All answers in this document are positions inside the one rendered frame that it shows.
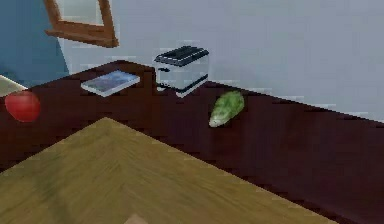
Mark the green lettuce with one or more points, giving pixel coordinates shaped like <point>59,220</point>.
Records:
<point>227,108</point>

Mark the white and black toaster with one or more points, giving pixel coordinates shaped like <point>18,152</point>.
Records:
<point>181,71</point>

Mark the blue book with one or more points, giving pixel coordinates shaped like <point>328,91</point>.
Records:
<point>110,82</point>

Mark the dark brown worktop counter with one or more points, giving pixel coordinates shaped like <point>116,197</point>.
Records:
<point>283,143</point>

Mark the brown framed window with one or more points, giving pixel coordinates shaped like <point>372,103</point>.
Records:
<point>87,31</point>

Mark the red apple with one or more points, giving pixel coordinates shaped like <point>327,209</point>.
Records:
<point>22,106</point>

